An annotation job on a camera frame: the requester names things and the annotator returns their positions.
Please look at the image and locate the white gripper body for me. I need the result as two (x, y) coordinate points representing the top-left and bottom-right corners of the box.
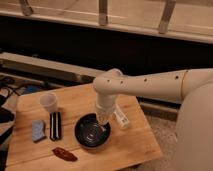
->
(95, 103), (115, 125)

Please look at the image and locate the dark ceramic bowl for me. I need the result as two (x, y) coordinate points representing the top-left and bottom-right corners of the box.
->
(74, 113), (111, 148)

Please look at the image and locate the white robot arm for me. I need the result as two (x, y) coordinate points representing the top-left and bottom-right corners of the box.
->
(93, 68), (213, 171)

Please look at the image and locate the translucent plastic cup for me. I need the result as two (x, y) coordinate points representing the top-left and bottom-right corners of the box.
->
(39, 92), (58, 113)

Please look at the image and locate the brown leather pouch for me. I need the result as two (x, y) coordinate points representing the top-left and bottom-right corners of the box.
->
(52, 147), (78, 162)

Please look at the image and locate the wooden table board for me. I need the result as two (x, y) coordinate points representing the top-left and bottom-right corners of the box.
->
(6, 84), (162, 171)

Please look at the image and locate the blue sponge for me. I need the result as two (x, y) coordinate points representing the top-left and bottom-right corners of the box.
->
(32, 120), (46, 142)

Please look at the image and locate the black cables bundle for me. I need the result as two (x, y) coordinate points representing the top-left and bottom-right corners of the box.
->
(0, 76), (21, 171)

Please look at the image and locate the metal rail post middle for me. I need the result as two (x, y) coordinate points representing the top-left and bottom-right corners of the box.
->
(98, 0), (108, 26)

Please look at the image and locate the metal rail post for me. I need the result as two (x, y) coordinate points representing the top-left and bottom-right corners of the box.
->
(98, 0), (108, 26)
(158, 0), (176, 34)

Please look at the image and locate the metal rail post right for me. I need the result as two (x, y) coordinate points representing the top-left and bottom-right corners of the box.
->
(158, 0), (176, 34)

